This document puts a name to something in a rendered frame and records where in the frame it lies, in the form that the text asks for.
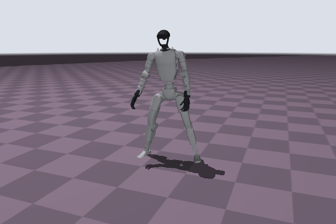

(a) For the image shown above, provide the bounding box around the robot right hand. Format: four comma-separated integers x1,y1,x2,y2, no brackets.
130,90,140,109

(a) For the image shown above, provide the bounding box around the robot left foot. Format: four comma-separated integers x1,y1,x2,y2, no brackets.
194,154,202,163

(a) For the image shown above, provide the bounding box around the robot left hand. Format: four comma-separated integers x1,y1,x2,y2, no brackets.
180,90,190,112

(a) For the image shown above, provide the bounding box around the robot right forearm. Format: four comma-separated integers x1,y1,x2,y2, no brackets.
135,75,147,95

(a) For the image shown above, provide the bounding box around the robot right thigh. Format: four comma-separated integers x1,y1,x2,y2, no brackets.
148,92,164,131

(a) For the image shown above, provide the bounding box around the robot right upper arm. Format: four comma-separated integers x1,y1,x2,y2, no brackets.
142,52,155,79

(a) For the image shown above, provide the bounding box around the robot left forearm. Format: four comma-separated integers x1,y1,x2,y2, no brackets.
183,70,191,95

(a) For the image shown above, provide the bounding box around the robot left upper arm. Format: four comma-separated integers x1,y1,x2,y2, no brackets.
175,50,188,78

